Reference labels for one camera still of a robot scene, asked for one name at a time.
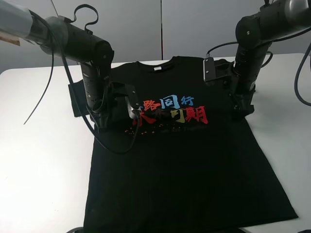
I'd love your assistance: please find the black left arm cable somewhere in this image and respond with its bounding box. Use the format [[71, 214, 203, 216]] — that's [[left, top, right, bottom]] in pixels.
[[23, 4, 141, 154]]

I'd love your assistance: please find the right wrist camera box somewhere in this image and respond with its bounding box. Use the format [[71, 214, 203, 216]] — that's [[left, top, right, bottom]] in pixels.
[[203, 57, 233, 86]]

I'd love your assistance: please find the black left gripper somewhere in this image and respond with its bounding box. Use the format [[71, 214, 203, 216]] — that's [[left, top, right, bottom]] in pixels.
[[87, 82, 121, 133]]

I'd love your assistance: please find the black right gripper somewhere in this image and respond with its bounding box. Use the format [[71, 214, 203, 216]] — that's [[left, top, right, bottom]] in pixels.
[[225, 83, 255, 120]]

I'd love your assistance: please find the black printed t-shirt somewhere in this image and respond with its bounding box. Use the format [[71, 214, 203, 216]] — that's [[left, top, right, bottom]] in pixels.
[[84, 56, 297, 233]]

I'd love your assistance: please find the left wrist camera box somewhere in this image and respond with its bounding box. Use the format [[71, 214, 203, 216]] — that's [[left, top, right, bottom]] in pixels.
[[113, 82, 141, 119]]

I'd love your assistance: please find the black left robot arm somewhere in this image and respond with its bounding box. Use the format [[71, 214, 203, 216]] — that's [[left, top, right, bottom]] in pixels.
[[0, 0, 114, 133]]

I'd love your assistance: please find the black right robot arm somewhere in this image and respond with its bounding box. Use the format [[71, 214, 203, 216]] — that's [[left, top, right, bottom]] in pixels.
[[227, 0, 311, 120]]

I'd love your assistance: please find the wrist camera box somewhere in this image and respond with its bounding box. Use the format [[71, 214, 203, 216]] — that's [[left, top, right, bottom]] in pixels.
[[203, 57, 233, 86], [113, 82, 141, 119]]

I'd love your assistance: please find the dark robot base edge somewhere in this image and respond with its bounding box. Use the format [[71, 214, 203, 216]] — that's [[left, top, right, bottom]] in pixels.
[[66, 227, 84, 233]]

